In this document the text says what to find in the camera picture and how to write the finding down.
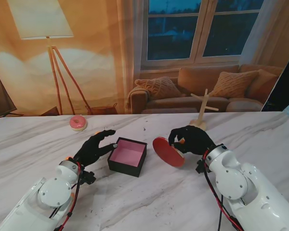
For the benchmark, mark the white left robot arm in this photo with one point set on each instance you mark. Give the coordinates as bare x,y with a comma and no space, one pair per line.
53,190

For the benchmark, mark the red ping pong bat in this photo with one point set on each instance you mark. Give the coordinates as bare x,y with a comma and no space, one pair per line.
166,151

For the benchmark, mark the pink frosted donut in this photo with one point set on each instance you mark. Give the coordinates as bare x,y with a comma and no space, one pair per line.
77,122

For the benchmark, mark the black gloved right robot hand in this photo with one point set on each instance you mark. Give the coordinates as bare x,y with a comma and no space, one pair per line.
197,140

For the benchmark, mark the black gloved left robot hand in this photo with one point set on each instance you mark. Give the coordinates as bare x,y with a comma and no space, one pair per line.
90,150

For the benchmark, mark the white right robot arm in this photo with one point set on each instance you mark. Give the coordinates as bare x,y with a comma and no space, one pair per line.
236,178

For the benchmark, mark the printed living room backdrop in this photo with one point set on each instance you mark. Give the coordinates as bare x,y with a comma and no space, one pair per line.
98,60

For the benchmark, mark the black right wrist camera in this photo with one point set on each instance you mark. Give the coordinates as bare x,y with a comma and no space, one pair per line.
200,167

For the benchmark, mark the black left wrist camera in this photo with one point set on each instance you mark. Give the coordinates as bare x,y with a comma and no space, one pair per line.
88,178

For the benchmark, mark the wooden mug tree stand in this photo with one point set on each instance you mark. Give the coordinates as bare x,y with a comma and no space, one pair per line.
202,108

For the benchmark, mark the black box pink inside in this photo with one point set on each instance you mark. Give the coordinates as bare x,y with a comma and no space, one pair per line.
125,166

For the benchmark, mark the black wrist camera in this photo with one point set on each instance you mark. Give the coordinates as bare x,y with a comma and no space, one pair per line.
88,178
200,167

